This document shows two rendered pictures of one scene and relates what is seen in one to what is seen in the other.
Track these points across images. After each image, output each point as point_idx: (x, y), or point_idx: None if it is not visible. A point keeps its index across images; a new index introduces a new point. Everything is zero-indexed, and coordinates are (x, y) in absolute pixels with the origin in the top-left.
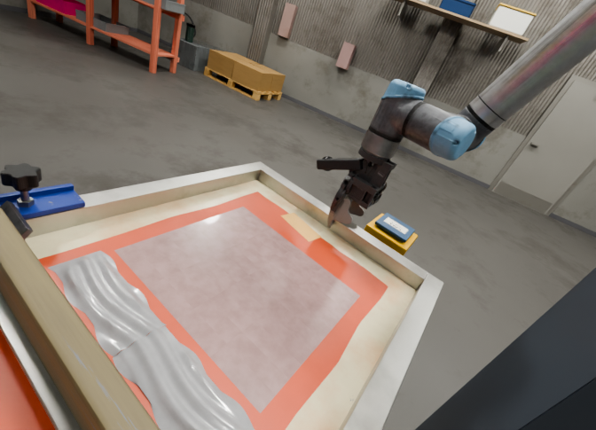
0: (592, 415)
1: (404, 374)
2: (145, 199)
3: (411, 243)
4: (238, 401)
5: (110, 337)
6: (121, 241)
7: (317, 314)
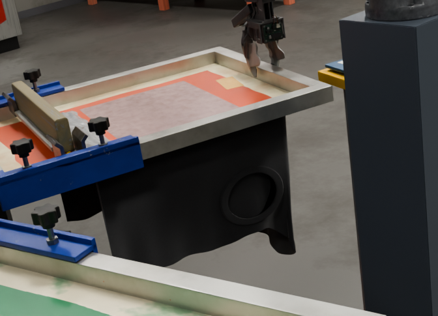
0: (364, 124)
1: (214, 120)
2: (103, 85)
3: None
4: None
5: None
6: (83, 106)
7: (193, 117)
